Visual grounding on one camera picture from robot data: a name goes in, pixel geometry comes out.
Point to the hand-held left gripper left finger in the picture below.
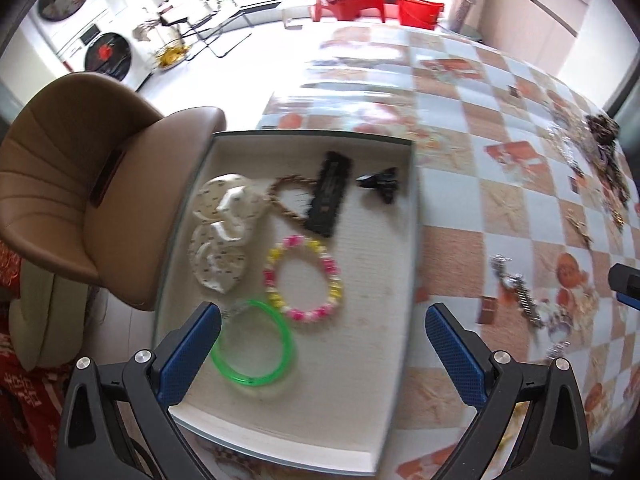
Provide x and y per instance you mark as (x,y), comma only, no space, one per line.
(192,350)

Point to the white cabinet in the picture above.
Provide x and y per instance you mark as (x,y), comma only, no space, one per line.
(530,5)

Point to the white polka dot scrunchie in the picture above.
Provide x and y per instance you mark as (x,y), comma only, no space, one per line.
(220,260)

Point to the black folding chair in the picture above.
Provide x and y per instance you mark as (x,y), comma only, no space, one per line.
(185,12)

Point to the beige cushion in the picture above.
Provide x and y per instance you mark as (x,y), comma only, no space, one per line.
(40,320)

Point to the white washing machine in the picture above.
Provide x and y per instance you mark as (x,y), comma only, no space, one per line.
(107,55)

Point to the white low stool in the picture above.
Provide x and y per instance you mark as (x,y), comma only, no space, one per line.
(295,10)

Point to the small black claw clip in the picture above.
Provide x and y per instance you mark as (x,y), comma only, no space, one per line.
(380,182)

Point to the red bucket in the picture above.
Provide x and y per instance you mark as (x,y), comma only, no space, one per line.
(417,15)

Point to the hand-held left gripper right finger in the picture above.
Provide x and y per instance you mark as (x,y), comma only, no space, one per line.
(457,355)

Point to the silver spiked hair pin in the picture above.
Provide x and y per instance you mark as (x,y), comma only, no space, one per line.
(522,295)

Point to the brown leather chair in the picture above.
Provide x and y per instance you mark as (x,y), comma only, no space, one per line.
(60,160)

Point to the gold braided hair clip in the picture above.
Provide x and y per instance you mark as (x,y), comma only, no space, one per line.
(280,200)

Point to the black snap hair clip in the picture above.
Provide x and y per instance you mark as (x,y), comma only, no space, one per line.
(327,195)

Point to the white cloth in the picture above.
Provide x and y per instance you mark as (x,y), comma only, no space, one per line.
(144,31)

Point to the white shallow tray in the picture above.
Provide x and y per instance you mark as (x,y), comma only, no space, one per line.
(370,310)

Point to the leopard print hair band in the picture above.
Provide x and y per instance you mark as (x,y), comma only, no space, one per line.
(618,212)

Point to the green plastic bangle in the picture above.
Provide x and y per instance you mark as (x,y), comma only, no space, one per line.
(247,381)

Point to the red patterned cloth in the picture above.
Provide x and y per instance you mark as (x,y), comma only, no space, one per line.
(25,410)

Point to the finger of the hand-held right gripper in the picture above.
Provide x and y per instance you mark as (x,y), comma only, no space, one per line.
(627,285)

